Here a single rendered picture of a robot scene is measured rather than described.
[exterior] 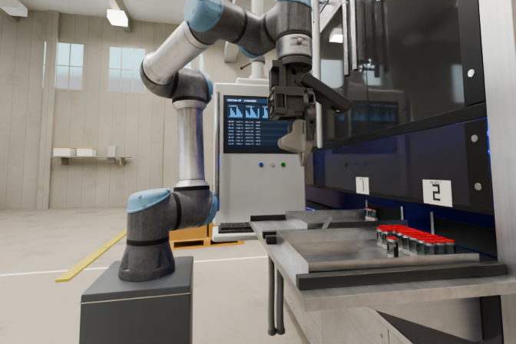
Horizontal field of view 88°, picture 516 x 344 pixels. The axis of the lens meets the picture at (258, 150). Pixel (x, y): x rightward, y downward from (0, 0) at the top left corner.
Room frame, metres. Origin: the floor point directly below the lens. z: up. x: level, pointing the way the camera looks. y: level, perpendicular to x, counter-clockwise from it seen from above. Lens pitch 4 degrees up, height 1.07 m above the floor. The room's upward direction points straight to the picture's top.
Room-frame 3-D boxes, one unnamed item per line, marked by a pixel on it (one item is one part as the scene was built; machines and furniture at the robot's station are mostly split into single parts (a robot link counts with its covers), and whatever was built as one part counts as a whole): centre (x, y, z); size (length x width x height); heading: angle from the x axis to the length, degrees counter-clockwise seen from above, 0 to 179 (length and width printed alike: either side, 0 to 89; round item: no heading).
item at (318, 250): (0.63, -0.24, 0.90); 0.34 x 0.26 x 0.04; 98
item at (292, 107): (0.54, -0.07, 1.24); 0.09 x 0.08 x 0.12; 99
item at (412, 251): (0.65, -0.34, 0.90); 0.18 x 0.02 x 0.05; 8
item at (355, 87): (1.19, -0.37, 1.50); 0.47 x 0.01 x 0.59; 9
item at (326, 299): (0.81, -0.25, 0.87); 0.70 x 0.48 x 0.02; 9
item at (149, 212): (0.80, 0.31, 0.96); 0.13 x 0.12 x 0.14; 130
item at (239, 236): (1.34, 0.00, 0.79); 0.45 x 0.28 x 0.03; 99
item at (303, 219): (0.99, -0.30, 0.90); 0.34 x 0.26 x 0.04; 99
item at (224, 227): (1.29, -0.01, 0.82); 0.40 x 0.14 x 0.02; 99
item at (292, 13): (0.54, -0.07, 1.39); 0.09 x 0.08 x 0.11; 40
